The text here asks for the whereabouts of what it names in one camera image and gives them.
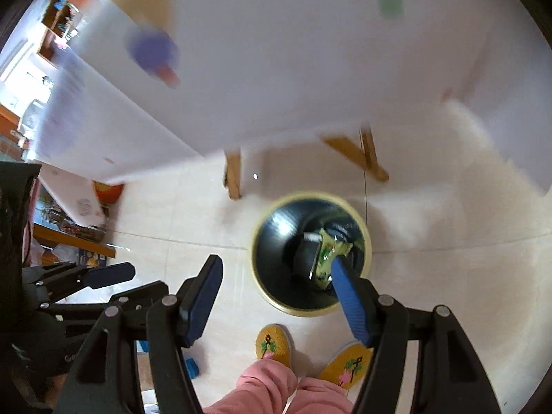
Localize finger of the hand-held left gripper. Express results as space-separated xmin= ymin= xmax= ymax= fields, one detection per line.
xmin=39 ymin=280 xmax=170 ymax=326
xmin=23 ymin=261 xmax=137 ymax=302

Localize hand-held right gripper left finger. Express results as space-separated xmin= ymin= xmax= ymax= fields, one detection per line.
xmin=54 ymin=254 xmax=224 ymax=414

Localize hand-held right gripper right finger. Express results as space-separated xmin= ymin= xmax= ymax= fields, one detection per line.
xmin=330 ymin=257 xmax=503 ymax=414

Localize green snack wrapper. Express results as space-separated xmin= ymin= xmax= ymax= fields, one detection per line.
xmin=308 ymin=229 xmax=352 ymax=289

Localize black bin with yellow rim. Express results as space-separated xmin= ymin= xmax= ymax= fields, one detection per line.
xmin=250 ymin=190 xmax=372 ymax=317

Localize wooden shelf with goods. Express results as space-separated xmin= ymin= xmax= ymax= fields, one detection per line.
xmin=31 ymin=181 xmax=117 ymax=268

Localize white printed board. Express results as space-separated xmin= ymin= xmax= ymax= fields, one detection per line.
xmin=39 ymin=166 xmax=108 ymax=229

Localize yellow embroidered slipper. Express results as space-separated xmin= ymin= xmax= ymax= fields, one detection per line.
xmin=256 ymin=323 xmax=295 ymax=374
xmin=319 ymin=342 xmax=374 ymax=391

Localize orange round object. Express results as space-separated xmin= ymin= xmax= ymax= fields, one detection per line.
xmin=94 ymin=181 xmax=125 ymax=203

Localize pink pants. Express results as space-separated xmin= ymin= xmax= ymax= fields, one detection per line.
xmin=203 ymin=356 xmax=354 ymax=414

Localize white table with cartoon cloth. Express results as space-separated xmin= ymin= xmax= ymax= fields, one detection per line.
xmin=30 ymin=0 xmax=552 ymax=195

